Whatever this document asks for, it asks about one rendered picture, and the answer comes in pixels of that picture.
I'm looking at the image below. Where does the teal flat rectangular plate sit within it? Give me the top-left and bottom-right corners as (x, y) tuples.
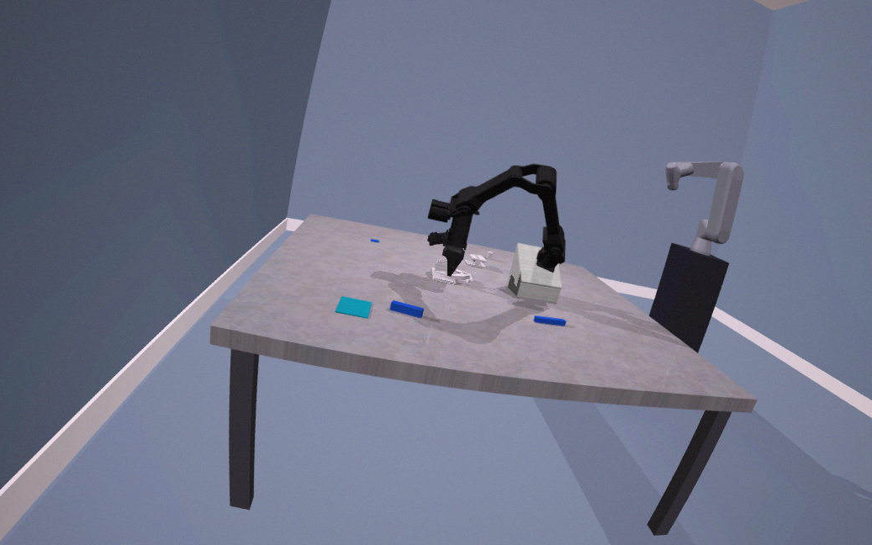
(336, 296), (372, 318)

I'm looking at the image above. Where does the blue rectangular block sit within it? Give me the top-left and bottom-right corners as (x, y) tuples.
(389, 300), (424, 318)
(534, 316), (566, 326)

